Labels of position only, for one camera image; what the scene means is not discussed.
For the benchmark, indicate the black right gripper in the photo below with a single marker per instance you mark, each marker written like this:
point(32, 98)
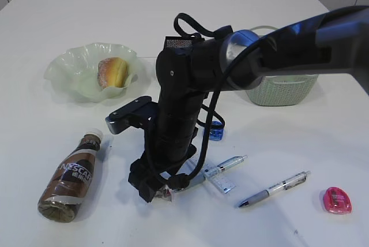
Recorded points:
point(160, 162)

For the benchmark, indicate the colourful paper ball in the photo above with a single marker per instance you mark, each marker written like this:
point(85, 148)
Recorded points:
point(164, 193)

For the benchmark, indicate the Nescafe coffee bottle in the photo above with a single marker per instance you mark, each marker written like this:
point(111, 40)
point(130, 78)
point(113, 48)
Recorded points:
point(67, 188)

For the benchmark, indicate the sugared bread roll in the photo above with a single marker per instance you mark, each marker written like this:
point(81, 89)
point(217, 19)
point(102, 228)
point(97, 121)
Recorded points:
point(112, 72)

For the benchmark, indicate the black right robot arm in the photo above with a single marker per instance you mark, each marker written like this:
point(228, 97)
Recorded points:
point(192, 78)

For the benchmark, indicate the blue clear pen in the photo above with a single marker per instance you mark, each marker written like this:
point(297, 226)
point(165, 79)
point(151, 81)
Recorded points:
point(230, 163)

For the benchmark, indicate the green wavy glass plate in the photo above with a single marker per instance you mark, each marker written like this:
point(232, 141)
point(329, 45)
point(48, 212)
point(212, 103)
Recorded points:
point(75, 72)

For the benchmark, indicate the white pen grey grip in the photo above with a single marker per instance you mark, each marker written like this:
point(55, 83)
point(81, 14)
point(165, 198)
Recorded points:
point(285, 184)

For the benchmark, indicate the black mesh pen holder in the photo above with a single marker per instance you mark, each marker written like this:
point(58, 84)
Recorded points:
point(178, 47)

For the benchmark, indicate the green plastic woven basket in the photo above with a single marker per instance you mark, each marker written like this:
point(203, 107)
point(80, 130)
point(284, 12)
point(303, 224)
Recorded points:
point(282, 90)

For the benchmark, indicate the clear plastic ruler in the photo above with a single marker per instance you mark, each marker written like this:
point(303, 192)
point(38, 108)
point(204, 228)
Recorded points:
point(219, 180)

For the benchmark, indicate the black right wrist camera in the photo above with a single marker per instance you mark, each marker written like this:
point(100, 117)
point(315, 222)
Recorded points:
point(137, 114)

